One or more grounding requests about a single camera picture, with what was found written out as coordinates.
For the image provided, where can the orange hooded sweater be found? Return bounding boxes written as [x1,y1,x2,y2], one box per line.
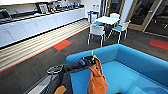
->
[86,55,110,94]

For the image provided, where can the white chair blue seat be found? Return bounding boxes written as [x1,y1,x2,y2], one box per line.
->
[109,21,131,45]

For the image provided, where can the white square table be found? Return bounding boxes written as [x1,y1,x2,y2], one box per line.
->
[94,15,121,27]

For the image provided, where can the blue sofa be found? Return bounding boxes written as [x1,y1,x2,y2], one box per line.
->
[65,43,168,94]

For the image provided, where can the blue grey waste bins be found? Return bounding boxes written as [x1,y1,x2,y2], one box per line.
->
[86,10,101,24]

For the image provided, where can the white floor cabinets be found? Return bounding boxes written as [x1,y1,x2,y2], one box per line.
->
[0,7,86,48]

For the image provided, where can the grey countertop appliance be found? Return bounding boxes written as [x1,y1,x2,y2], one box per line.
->
[38,2,51,14]

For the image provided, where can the wood framed glass door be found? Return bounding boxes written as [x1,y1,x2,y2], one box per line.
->
[127,0,168,38]

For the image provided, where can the black countertop appliance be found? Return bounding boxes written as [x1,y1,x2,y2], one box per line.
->
[0,9,13,20]

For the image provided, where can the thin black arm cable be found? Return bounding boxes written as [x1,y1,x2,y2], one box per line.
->
[46,65,71,86]

